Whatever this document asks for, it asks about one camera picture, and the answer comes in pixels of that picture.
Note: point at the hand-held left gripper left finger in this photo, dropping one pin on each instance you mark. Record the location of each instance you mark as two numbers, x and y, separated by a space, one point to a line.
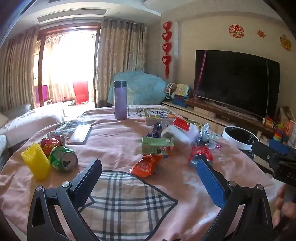
89 183

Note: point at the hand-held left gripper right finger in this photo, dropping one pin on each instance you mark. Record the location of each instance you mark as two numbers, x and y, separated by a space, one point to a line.
211 183

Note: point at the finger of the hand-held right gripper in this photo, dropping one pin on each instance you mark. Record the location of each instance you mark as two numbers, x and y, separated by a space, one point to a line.
263 150

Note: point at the white trash bin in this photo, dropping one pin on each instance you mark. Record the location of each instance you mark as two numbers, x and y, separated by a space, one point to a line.
240 139

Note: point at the red snack wrapper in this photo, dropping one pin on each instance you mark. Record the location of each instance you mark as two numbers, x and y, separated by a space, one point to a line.
201 153

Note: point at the white foam net sleeve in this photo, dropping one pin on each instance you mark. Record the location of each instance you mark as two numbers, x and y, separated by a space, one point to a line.
174 134

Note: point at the blue plastic bag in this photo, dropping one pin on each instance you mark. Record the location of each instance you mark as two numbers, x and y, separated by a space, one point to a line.
155 130

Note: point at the person's right hand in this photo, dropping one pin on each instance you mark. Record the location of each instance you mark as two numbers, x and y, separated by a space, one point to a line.
289 209

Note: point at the colourful stacking toy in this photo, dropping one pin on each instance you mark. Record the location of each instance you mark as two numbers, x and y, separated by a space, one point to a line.
279 133

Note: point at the crushed green can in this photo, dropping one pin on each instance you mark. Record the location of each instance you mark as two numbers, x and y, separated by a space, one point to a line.
61 158

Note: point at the crumpled clear plastic wrapper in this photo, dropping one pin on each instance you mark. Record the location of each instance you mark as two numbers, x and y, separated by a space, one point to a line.
208 136

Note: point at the rose gold phone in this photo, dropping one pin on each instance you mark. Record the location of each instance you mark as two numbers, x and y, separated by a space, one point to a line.
79 134

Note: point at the crushed red can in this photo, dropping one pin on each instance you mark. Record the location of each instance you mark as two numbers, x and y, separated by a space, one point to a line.
52 143

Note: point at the orange snack wrapper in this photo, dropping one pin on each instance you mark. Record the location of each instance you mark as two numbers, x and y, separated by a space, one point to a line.
143 166

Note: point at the yellow foam net sleeve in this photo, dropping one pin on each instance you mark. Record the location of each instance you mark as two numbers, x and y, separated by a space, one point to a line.
35 162

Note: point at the yellow snack packet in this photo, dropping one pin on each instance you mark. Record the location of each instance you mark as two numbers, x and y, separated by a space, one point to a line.
198 125

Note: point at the green juice carton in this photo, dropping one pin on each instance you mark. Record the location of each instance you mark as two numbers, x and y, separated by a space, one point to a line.
157 146

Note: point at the green snack packet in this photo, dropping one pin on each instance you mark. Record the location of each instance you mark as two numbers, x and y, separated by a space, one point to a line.
190 120

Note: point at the red and white carton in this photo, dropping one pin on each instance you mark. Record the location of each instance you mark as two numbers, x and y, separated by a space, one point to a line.
181 123

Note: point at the white tv stand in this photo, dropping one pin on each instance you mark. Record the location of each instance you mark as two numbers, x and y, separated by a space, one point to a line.
203 113

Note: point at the black television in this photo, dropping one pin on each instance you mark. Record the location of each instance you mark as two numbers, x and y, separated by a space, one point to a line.
235 83

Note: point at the children's picture book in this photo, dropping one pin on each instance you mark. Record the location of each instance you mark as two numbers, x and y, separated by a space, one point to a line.
159 114

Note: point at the purple thermos bottle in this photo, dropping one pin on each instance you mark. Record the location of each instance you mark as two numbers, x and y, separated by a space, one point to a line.
120 102

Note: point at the blue toy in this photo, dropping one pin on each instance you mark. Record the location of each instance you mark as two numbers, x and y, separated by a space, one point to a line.
179 102

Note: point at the white bedding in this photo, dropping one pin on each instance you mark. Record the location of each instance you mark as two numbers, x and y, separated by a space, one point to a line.
27 120

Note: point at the red chair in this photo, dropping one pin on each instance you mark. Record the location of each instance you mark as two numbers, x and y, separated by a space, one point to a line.
81 92

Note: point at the magenta chair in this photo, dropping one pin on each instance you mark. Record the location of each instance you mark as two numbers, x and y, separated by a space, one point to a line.
41 93

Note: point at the white basket toy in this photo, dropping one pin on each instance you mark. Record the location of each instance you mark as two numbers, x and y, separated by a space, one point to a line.
171 89

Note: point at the light blue covered bundle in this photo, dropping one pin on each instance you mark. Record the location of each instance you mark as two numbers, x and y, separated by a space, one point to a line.
141 88

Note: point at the beige patterned curtain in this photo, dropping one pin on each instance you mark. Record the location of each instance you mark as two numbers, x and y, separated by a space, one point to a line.
120 53
18 69

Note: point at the red hanging heart decoration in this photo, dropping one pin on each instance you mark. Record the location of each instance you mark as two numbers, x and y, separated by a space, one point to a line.
167 46

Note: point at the orange figure wall sticker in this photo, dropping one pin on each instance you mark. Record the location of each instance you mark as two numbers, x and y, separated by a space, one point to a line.
285 42

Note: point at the small red wall sticker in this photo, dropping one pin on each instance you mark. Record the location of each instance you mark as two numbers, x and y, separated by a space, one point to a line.
261 33

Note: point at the round red wall sticker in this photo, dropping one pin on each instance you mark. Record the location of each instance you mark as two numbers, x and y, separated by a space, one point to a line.
235 30

